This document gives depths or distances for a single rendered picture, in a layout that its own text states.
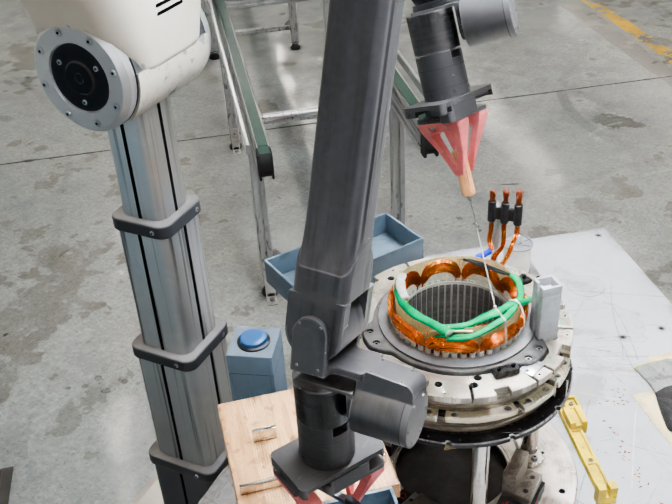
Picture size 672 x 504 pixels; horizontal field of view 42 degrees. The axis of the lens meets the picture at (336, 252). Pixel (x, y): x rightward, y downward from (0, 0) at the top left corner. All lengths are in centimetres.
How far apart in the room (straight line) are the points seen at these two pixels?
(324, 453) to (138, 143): 61
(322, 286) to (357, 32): 22
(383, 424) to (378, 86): 30
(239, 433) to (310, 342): 37
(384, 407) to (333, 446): 9
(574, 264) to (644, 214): 177
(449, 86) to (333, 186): 36
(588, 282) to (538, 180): 200
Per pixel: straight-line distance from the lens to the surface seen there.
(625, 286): 191
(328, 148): 75
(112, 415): 282
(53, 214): 392
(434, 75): 108
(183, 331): 148
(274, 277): 144
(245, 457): 112
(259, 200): 297
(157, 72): 123
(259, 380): 133
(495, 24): 106
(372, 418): 82
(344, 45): 74
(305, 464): 91
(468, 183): 113
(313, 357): 80
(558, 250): 199
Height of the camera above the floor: 187
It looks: 34 degrees down
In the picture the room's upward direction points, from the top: 3 degrees counter-clockwise
